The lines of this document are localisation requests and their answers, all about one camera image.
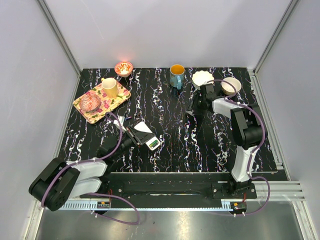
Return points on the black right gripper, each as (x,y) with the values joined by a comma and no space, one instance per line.
(196,111)

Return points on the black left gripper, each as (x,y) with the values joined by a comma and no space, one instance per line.
(139,137)

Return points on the white remote control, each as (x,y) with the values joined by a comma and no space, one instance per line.
(152,144)

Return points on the white battery cover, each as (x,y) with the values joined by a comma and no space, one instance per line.
(190,113)

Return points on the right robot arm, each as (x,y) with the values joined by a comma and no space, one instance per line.
(248,129)

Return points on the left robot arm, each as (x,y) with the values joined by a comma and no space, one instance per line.
(63,180)

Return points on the white scalloped bowl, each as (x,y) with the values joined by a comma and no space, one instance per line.
(200,78)

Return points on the beige bowl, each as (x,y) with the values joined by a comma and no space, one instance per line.
(231,85)

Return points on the blue butterfly mug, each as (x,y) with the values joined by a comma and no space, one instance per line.
(177,75)

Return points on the floral serving tray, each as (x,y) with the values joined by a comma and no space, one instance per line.
(106,104)

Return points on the yellow cup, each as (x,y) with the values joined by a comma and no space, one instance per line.
(110,87)

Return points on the pink patterned glass bowl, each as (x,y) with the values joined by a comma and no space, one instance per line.
(89,102)

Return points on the red patterned small bowl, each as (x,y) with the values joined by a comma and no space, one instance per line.
(123,68)

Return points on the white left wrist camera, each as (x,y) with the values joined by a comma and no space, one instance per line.
(119,122)

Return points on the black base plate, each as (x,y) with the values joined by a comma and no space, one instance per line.
(209,185)

